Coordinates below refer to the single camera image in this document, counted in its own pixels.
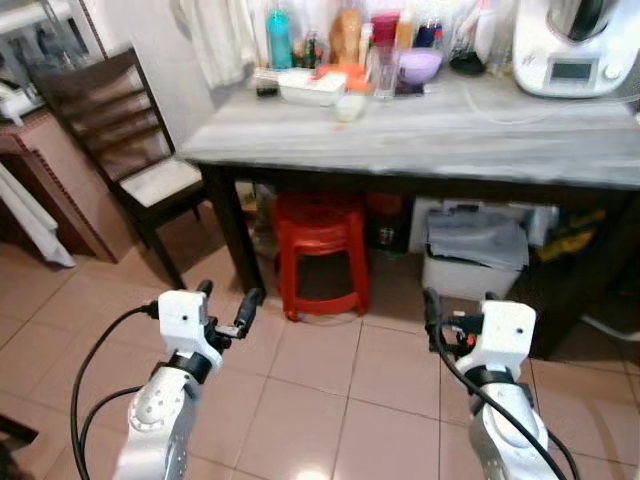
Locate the purple plastic bowl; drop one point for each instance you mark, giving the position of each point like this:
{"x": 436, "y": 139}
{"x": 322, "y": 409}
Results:
{"x": 420, "y": 66}

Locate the dark wooden chair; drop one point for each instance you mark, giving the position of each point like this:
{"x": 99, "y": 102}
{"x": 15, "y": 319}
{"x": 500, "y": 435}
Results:
{"x": 100, "y": 110}

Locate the white hanging towel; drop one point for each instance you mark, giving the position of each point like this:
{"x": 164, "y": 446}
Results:
{"x": 222, "y": 40}

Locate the brown bread bag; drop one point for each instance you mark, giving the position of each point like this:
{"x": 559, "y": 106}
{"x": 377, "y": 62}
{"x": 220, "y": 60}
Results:
{"x": 346, "y": 38}

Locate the teal plastic bottle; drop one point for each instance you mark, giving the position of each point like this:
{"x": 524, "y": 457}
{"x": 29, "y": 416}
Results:
{"x": 279, "y": 42}

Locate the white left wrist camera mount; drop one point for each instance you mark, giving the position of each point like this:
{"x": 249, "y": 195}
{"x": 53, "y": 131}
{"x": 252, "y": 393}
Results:
{"x": 182, "y": 318}

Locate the small pale green cup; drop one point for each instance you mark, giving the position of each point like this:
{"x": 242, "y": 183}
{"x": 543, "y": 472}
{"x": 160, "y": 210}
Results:
{"x": 349, "y": 108}

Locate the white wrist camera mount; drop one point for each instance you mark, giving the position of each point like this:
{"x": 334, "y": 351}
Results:
{"x": 182, "y": 318}
{"x": 505, "y": 330}

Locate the white leaning board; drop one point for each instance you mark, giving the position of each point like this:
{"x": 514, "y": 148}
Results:
{"x": 30, "y": 220}

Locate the red plastic stool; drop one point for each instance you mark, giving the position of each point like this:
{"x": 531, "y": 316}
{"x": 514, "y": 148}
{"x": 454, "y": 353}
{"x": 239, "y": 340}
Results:
{"x": 320, "y": 225}

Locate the black bowl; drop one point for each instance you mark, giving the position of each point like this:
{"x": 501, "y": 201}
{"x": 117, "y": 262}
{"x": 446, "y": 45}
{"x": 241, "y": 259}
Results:
{"x": 468, "y": 64}

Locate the clear drinking glass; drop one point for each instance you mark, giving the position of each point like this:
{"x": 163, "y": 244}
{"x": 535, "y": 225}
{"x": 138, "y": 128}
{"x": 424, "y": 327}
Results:
{"x": 385, "y": 75}

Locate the grey cloth bundle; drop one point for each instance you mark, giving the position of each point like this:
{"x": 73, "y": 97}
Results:
{"x": 478, "y": 238}

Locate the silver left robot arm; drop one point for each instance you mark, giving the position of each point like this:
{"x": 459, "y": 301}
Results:
{"x": 160, "y": 420}

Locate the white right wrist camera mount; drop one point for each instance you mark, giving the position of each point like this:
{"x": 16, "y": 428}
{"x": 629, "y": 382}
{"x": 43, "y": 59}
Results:
{"x": 505, "y": 330}

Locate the dark wood grey-top table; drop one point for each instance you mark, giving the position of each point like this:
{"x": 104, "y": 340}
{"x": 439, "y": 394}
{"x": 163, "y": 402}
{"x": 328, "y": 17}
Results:
{"x": 430, "y": 135}

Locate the orange plastic lid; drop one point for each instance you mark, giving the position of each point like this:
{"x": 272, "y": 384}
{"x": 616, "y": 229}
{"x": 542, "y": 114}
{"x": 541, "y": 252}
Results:
{"x": 350, "y": 74}

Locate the white plastic storage box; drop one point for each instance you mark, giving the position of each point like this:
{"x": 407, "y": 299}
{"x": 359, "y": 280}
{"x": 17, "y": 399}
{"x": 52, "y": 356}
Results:
{"x": 470, "y": 278}

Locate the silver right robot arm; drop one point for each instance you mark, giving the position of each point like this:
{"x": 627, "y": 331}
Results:
{"x": 500, "y": 430}

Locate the white rectangular food container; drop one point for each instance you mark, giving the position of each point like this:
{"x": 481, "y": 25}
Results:
{"x": 310, "y": 88}

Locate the white kitchen food processor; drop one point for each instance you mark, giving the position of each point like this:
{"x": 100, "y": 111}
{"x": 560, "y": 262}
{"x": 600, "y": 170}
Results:
{"x": 575, "y": 55}

